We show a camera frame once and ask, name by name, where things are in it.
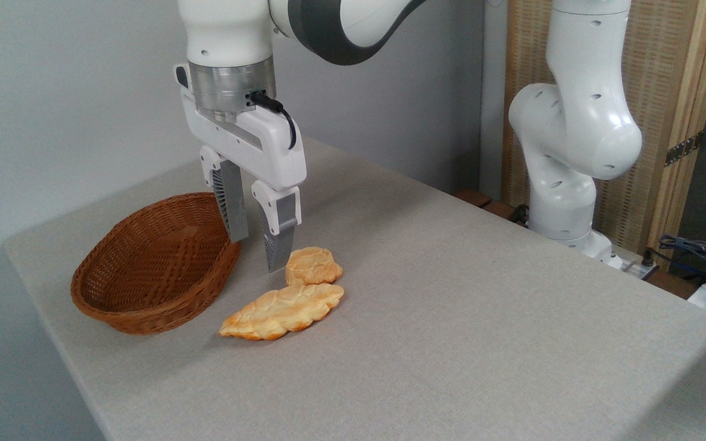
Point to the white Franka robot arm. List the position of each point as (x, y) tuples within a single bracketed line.
[(573, 122)]

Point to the small round bread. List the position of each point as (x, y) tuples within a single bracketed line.
[(313, 266)]

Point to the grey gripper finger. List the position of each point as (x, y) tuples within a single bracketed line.
[(280, 236), (233, 202)]

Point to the metal screen hinge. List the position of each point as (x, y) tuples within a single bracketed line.
[(684, 149)]

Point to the long braided bread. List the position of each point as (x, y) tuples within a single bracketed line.
[(282, 311)]

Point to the brown wicker basket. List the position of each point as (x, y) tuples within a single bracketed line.
[(144, 269)]

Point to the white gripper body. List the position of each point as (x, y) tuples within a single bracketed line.
[(255, 147)]

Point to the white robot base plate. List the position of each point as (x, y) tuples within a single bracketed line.
[(632, 264)]

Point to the wooden rattan folding screen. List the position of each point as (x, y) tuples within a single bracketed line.
[(665, 73)]

